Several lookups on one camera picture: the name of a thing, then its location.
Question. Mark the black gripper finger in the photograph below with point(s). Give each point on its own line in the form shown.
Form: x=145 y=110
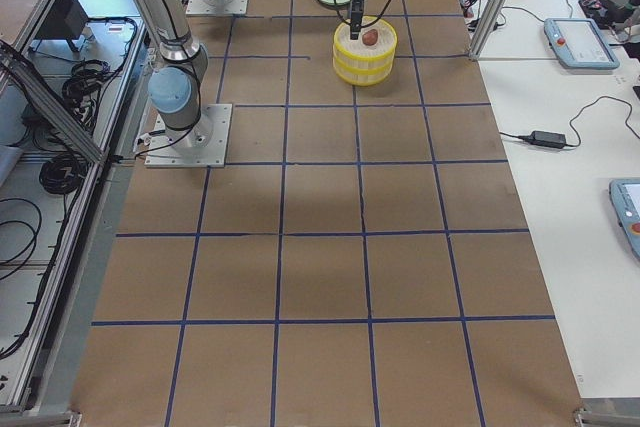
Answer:
x=356 y=13

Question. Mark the brown bun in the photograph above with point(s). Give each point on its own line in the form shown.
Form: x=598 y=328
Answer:
x=370 y=37

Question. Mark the yellow steamer layer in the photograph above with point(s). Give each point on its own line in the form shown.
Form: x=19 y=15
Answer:
x=356 y=54
x=362 y=77

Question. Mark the far teach pendant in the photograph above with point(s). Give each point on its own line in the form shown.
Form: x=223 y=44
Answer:
x=579 y=44

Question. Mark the teach pendant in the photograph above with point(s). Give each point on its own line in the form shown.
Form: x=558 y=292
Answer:
x=579 y=44
x=624 y=197

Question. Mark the black power adapter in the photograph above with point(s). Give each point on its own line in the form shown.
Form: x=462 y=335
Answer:
x=545 y=139

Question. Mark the near teach pendant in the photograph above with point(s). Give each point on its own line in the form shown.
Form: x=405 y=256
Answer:
x=624 y=197

